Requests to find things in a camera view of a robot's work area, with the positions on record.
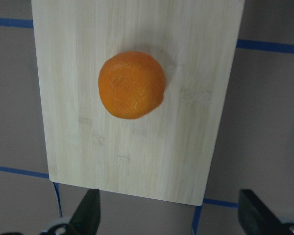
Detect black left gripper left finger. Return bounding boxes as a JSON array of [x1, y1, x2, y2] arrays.
[[69, 189, 100, 235]]

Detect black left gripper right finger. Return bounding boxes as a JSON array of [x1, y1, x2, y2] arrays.
[[238, 189, 289, 235]]

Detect orange fruit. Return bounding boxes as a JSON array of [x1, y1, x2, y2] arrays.
[[98, 51, 166, 119]]

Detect bamboo cutting board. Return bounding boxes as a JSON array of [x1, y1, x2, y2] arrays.
[[31, 0, 245, 206]]

